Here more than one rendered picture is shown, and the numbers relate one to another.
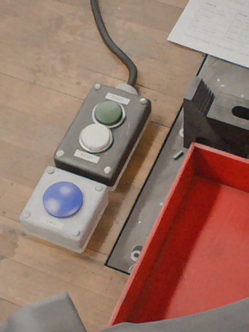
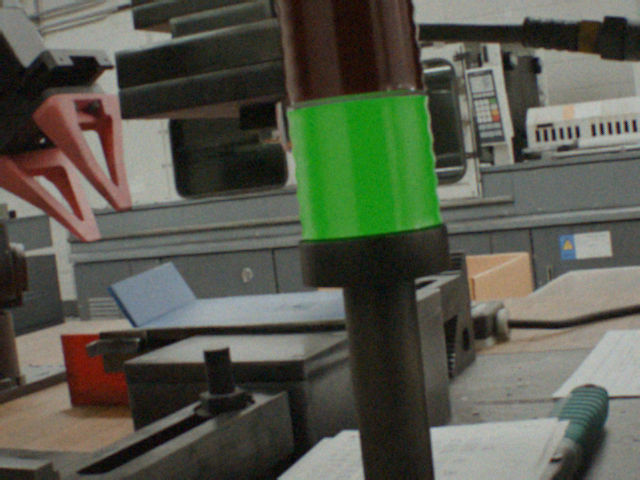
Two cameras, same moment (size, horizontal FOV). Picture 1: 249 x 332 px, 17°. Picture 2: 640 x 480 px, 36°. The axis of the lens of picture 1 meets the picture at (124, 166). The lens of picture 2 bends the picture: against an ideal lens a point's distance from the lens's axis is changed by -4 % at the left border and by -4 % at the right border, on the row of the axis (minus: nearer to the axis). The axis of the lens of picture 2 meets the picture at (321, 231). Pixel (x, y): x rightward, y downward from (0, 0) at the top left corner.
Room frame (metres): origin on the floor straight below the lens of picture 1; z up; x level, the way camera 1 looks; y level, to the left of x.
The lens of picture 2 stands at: (0.33, -0.88, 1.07)
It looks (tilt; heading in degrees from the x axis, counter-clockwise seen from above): 4 degrees down; 85
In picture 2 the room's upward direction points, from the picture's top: 7 degrees counter-clockwise
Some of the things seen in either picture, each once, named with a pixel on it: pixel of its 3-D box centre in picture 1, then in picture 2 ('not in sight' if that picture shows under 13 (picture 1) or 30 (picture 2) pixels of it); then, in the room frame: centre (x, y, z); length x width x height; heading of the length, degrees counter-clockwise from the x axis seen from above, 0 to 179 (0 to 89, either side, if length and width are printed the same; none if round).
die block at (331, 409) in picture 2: not in sight; (309, 405); (0.36, -0.32, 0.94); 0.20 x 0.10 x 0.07; 61
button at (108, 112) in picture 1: (109, 116); not in sight; (0.51, 0.01, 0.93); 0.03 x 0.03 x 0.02
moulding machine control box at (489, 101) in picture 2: not in sight; (491, 106); (1.64, 4.09, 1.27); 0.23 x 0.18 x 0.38; 57
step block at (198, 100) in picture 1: (218, 122); (441, 313); (0.48, -0.10, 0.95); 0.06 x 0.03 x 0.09; 61
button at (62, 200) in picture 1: (63, 201); not in sight; (0.41, 0.06, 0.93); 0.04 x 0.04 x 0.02
